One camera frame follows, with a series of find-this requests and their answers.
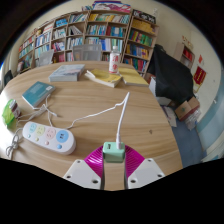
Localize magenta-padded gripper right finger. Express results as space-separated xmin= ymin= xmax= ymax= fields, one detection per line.
xmin=124 ymin=146 xmax=166 ymax=191

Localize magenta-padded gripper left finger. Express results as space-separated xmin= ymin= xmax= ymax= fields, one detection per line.
xmin=62 ymin=145 xmax=107 ymax=191

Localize green charger block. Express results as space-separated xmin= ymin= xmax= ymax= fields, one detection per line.
xmin=102 ymin=141 xmax=126 ymax=164

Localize white power strip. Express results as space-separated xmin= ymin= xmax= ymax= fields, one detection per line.
xmin=21 ymin=120 xmax=77 ymax=156

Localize papers on floor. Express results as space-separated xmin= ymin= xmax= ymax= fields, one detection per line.
xmin=163 ymin=105 xmax=179 ymax=128

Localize white box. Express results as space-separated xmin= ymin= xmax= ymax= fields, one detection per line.
xmin=148 ymin=77 xmax=173 ymax=107

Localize cardboard box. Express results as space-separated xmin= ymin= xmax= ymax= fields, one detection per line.
xmin=174 ymin=96 xmax=201 ymax=122

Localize teal book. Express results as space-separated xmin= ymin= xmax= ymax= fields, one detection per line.
xmin=21 ymin=81 xmax=57 ymax=109

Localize small jar red label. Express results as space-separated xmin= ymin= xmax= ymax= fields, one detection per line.
xmin=8 ymin=99 xmax=22 ymax=119

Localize yellow flat book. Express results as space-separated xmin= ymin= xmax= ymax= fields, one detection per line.
xmin=118 ymin=67 xmax=150 ymax=88

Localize green plastic bag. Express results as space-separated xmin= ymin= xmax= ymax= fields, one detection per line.
xmin=1 ymin=98 xmax=17 ymax=127

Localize yellow open book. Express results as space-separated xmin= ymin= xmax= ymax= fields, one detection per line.
xmin=84 ymin=68 xmax=123 ymax=89

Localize black cloth cover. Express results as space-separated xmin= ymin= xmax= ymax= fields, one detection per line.
xmin=146 ymin=44 xmax=195 ymax=105

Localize grey book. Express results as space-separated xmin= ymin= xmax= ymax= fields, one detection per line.
xmin=48 ymin=63 xmax=86 ymax=83

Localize white bottle red label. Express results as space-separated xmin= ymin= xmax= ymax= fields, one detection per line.
xmin=108 ymin=45 xmax=121 ymax=75

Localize dark office chair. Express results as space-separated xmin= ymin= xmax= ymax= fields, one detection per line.
xmin=3 ymin=69 xmax=15 ymax=87

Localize narrow grey mesh chair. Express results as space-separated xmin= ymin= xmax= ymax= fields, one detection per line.
xmin=35 ymin=49 xmax=55 ymax=68

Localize wide grey mesh chair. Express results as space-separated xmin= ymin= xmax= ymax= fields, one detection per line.
xmin=72 ymin=43 xmax=103 ymax=62

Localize wooden bookshelf unit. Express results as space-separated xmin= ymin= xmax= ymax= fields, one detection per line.
xmin=15 ymin=1 xmax=160 ymax=76

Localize white charger cable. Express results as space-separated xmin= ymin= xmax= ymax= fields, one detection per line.
xmin=14 ymin=91 xmax=131 ymax=150

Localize white power strip cable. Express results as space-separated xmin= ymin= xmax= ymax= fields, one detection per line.
xmin=5 ymin=127 xmax=24 ymax=160

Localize red wall hanging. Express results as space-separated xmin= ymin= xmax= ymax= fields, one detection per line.
xmin=193 ymin=65 xmax=208 ymax=86

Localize small wooden wall shelf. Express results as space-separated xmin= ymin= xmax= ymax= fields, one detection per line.
xmin=173 ymin=41 xmax=195 ymax=71

